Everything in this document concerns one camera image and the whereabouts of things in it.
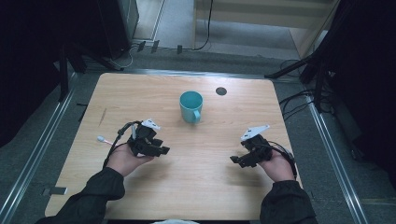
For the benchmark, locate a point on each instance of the pink toothbrush with white head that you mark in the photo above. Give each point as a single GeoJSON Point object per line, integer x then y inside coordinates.
{"type": "Point", "coordinates": [104, 140]}

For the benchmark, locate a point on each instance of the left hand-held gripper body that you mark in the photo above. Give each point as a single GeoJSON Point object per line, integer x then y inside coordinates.
{"type": "Point", "coordinates": [144, 137]}

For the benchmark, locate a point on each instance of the person's left hand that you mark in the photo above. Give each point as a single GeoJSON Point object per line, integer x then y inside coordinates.
{"type": "Point", "coordinates": [126, 160]}

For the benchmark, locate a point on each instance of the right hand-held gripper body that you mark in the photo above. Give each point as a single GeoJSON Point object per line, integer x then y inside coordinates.
{"type": "Point", "coordinates": [258, 146]}

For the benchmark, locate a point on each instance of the black round table grommet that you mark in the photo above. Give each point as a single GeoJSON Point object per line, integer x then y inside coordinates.
{"type": "Point", "coordinates": [221, 91]}

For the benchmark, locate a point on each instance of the grey metal floor plate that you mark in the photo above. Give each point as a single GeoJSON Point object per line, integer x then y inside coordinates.
{"type": "Point", "coordinates": [56, 190]}

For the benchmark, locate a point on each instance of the black plug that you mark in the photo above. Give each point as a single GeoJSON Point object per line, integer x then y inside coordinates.
{"type": "Point", "coordinates": [179, 49]}
{"type": "Point", "coordinates": [155, 46]}
{"type": "Point", "coordinates": [141, 46]}

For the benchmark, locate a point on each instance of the black metal stand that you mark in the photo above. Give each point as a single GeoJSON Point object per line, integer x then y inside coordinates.
{"type": "Point", "coordinates": [63, 74]}
{"type": "Point", "coordinates": [314, 71]}

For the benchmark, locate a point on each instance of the person's right hand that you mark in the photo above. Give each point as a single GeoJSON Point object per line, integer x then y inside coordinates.
{"type": "Point", "coordinates": [278, 168]}

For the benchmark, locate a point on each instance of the silver floor rail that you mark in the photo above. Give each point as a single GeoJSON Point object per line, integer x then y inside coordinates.
{"type": "Point", "coordinates": [34, 155]}
{"type": "Point", "coordinates": [337, 161]}

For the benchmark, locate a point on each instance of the light wooden cabinet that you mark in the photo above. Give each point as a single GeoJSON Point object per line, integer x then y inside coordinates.
{"type": "Point", "coordinates": [264, 18]}

